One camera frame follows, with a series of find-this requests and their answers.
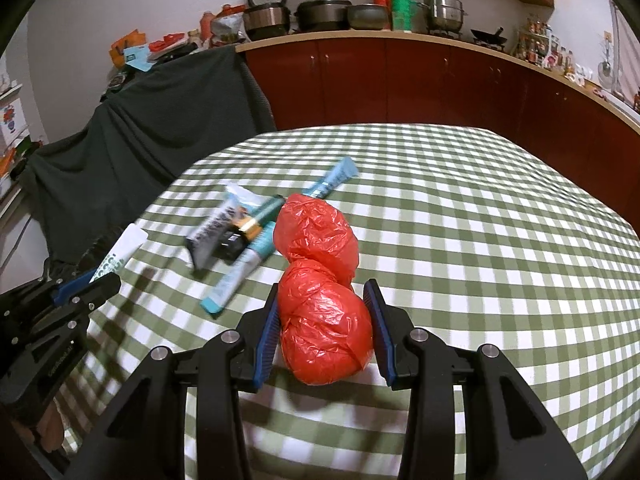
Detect teal white tube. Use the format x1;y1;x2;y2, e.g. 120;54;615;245
200;232;277;317

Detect row of condiment bottles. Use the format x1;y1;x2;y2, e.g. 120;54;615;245
515;15;576;73

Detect dark grey pan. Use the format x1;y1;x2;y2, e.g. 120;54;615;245
347;4;392;31

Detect beige countertop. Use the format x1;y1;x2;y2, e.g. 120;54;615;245
235;30;640;136

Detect light blue paper box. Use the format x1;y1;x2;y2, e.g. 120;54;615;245
124;45;153;72

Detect orange plastic bag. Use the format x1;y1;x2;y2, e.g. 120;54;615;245
277;260;375;387

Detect black wok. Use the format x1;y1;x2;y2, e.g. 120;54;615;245
470;25;508;46

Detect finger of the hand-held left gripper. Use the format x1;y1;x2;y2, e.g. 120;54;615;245
42;260;101;306
30;275;122;331

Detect red base cabinets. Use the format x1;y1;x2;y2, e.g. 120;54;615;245
242;37;640;241

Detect green checked tablecloth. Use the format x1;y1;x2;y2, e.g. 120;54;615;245
52;122;640;480

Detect black white toothpaste tube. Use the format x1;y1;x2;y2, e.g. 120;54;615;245
185;184;251;268

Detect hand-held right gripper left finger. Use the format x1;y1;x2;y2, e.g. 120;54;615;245
65;282;281;480

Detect black cooking pot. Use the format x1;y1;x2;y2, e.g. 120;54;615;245
293;0;352;32

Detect orange paper bag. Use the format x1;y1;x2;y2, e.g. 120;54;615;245
110;31;147;66

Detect person's left hand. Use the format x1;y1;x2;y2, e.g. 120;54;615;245
37;400;63;448

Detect green thermos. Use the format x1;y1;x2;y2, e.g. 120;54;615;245
390;0;418;32

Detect steel steamer pot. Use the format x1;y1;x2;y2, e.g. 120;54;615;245
420;0;468;36

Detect dark green cloth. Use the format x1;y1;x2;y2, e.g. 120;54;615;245
17;44;277;266

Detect red plastic packaging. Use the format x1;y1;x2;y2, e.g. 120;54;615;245
149;33;185;53

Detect flower vase poster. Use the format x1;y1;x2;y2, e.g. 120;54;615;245
0;97;23;136

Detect printed snack bag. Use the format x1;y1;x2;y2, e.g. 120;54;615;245
210;12;248;43

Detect red plastic bag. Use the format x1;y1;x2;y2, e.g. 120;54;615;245
273;192;360;286

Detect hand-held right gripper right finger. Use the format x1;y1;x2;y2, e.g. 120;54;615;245
362;279;588;480

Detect steel rice cooker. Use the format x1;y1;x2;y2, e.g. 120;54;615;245
242;0;292;41

